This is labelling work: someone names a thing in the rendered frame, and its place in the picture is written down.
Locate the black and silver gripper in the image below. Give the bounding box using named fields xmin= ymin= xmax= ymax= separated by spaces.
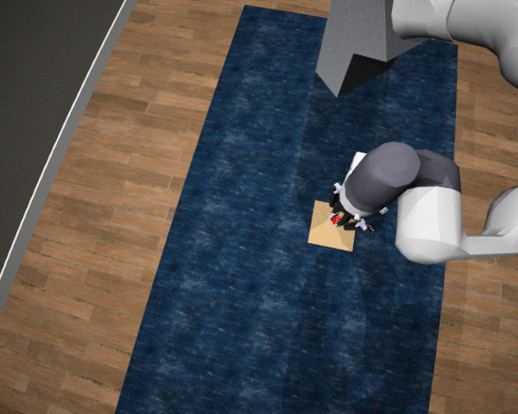
xmin=328 ymin=182 xmax=370 ymax=233

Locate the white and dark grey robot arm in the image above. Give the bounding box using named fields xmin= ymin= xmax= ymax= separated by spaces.
xmin=339 ymin=0 xmax=518 ymax=265

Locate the tan flat mat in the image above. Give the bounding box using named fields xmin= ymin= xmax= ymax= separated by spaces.
xmin=308 ymin=200 xmax=355 ymax=252

